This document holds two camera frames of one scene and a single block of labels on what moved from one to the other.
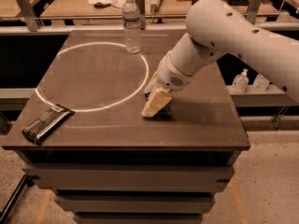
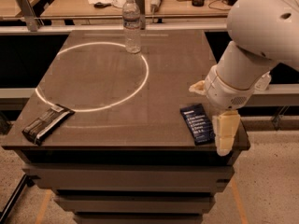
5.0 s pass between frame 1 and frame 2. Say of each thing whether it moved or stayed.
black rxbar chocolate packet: stayed
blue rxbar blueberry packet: moved
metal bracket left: stayed
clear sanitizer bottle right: stayed
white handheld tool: stayed
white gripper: moved
